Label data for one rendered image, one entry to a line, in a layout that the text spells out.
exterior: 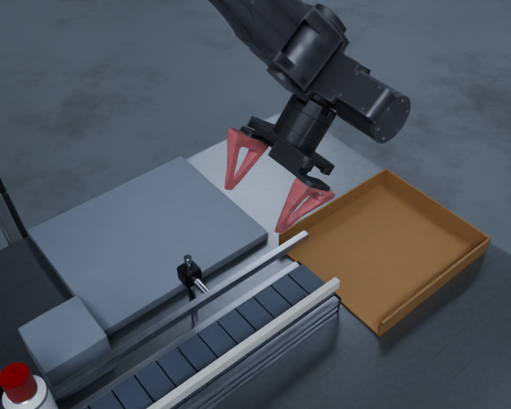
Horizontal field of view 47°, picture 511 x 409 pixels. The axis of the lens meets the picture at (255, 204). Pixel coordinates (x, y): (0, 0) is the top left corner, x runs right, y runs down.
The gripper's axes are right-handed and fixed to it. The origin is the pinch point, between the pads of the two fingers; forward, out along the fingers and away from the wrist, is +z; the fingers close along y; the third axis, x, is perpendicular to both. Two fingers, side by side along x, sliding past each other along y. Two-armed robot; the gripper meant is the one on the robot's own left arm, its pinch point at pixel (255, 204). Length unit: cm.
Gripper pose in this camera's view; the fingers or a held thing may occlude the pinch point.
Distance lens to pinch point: 72.3
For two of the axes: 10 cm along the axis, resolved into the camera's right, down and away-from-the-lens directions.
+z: -4.9, 8.3, 2.5
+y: 6.4, 5.4, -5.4
